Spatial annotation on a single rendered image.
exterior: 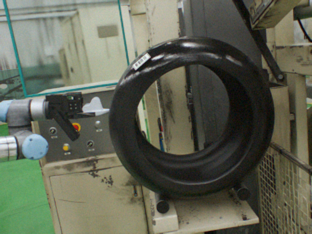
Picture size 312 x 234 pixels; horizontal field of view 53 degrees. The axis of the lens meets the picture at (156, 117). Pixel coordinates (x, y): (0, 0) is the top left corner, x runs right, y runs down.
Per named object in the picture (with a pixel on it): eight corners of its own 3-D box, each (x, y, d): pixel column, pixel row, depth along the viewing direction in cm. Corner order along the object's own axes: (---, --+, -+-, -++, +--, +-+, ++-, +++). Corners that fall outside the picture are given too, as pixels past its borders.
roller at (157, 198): (154, 163, 140) (163, 167, 140) (149, 172, 140) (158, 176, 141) (159, 199, 105) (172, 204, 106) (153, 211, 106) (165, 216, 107)
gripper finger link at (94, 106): (108, 98, 104) (80, 99, 104) (109, 115, 106) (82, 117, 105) (109, 97, 107) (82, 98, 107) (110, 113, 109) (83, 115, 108)
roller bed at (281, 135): (243, 144, 156) (238, 85, 150) (272, 139, 157) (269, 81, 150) (258, 158, 137) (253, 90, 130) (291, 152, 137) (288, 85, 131)
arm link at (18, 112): (7, 123, 111) (4, 99, 110) (39, 121, 111) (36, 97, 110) (-3, 126, 103) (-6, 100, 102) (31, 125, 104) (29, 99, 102)
